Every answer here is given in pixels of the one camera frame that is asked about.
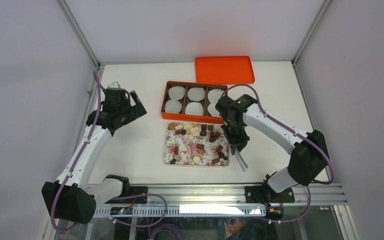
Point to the orange box lid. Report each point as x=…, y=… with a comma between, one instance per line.
x=224, y=70

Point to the brown chocolate tray corner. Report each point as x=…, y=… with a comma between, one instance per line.
x=215, y=161

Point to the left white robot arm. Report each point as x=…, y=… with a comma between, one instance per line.
x=69, y=197

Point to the aluminium frame rail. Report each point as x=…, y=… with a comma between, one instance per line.
x=217, y=200

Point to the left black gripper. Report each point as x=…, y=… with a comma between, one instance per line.
x=136, y=110

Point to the orange chocolate box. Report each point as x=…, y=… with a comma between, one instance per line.
x=191, y=102

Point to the white heart chocolate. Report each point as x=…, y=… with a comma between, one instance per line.
x=196, y=160

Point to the brown rectangular chocolate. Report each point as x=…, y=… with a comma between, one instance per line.
x=200, y=146

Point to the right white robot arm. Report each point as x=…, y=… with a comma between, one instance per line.
x=307, y=150

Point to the dark square chocolate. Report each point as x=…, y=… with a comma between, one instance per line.
x=204, y=127

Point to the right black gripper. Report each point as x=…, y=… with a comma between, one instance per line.
x=240, y=142

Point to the brown chocolate lower right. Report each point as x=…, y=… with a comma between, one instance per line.
x=219, y=149

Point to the floral tray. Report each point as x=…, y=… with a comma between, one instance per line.
x=181, y=139

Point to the dark round chocolate piece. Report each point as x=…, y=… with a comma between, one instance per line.
x=203, y=133

